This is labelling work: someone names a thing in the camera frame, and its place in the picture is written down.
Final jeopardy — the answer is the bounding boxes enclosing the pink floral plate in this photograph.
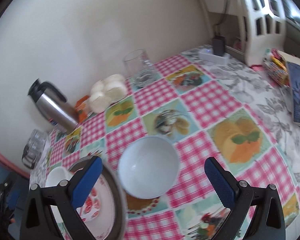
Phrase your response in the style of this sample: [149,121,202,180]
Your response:
[84,175,115,239]

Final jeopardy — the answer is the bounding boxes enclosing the large stainless steel plate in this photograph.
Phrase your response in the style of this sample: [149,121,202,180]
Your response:
[69,156,129,240]

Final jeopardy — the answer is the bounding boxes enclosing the strawberry pattern bowl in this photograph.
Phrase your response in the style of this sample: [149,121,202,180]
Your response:
[77,181,101,222]

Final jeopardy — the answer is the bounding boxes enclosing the white square bowl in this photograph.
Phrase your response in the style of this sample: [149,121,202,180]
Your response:
[45,166,74,187]

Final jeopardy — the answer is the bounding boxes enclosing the upturned clear glass cups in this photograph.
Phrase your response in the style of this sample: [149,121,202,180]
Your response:
[27,129,48,155]

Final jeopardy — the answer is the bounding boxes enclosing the white round bowl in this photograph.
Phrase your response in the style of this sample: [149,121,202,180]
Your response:
[117,135,180,199]

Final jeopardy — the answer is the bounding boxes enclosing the colourful checked tablecloth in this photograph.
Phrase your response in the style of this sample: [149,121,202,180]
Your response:
[30,49,300,239]

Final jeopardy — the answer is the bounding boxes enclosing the orange snack packet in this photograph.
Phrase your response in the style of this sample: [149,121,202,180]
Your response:
[75,95,93,123]

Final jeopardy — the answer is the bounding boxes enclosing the stainless steel thermos jug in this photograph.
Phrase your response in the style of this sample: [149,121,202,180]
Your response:
[28,79,79,134]

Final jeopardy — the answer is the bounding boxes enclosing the bag of white buns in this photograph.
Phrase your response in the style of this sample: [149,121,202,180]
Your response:
[88,74,128,114]

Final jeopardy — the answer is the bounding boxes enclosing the dark blue flat package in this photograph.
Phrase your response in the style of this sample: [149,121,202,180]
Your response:
[286,61,300,124]

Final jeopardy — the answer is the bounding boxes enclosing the clear glass mug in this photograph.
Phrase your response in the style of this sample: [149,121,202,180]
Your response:
[123,49,155,88]

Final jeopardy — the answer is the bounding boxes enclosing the colourful snack box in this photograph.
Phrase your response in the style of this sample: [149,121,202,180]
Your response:
[262,49,289,87]

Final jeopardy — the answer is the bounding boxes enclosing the white power strip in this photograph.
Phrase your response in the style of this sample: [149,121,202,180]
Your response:
[198,48,230,66]

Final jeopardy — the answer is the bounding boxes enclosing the black power adapter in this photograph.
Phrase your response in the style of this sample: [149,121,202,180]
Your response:
[212,35,225,56]

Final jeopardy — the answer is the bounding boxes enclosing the glass teapot black handle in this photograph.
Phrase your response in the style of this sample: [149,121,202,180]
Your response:
[21,145,42,170]

